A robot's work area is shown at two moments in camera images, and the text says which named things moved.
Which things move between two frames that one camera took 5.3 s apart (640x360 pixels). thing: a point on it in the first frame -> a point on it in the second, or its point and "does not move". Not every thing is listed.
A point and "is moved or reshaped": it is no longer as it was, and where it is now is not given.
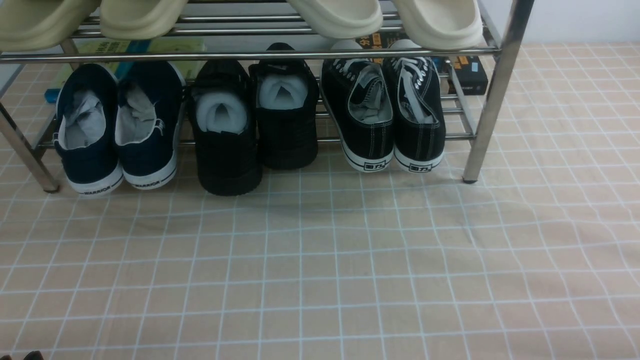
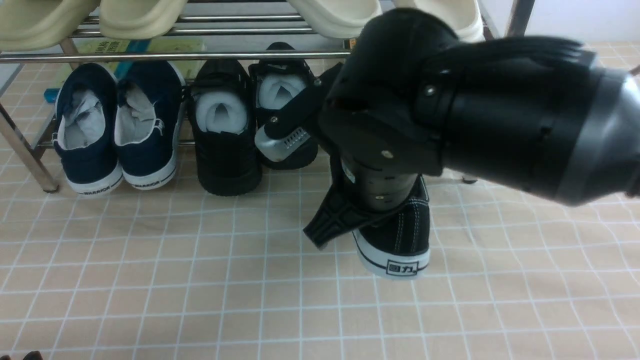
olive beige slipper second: (138, 20) does not move
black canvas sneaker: (417, 108) is moved or reshaped
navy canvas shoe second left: (150, 96) does not move
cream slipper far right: (443, 25) does not move
